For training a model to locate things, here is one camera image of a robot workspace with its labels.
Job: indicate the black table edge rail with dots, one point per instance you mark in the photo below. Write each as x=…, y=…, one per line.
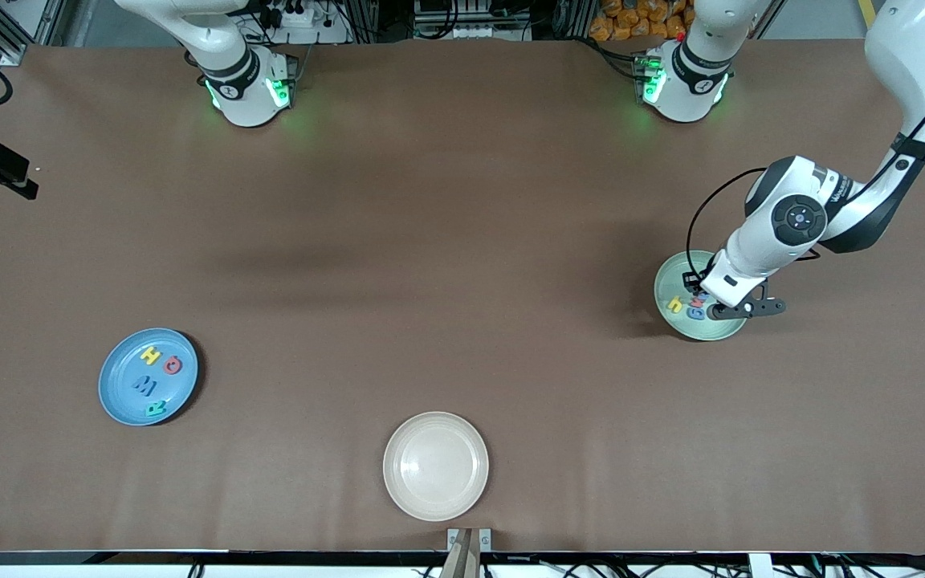
x=189, y=555

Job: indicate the blue plate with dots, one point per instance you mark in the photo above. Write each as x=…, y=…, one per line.
x=121, y=393

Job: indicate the red uppercase Q letter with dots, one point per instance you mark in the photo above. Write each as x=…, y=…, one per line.
x=167, y=365

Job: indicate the blue lowercase g letter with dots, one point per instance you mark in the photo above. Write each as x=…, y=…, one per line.
x=695, y=315

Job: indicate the brown table cover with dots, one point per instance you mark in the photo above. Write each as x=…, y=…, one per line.
x=462, y=377

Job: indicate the green plate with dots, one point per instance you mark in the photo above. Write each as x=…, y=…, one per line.
x=671, y=277

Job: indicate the teal uppercase R letter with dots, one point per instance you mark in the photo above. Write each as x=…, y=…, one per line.
x=156, y=409

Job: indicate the orange objects pile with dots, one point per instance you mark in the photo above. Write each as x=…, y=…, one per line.
x=615, y=24

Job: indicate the white power strip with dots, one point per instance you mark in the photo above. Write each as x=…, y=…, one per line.
x=326, y=34

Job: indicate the white label tag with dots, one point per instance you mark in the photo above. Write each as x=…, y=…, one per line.
x=759, y=566

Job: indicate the yellow uppercase H letter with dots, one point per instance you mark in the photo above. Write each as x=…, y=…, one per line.
x=151, y=356

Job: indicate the yellow lowercase h letter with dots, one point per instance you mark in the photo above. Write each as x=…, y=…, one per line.
x=675, y=304

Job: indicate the aluminium frame post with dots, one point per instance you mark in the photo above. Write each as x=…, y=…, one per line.
x=17, y=54

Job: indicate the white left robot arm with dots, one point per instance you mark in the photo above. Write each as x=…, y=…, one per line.
x=912, y=48

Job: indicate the blue uppercase M letter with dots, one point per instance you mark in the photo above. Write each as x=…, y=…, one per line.
x=144, y=385

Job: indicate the beige plate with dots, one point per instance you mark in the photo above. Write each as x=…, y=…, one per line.
x=436, y=466

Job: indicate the metal mounting bracket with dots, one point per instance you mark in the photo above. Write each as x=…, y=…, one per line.
x=452, y=536

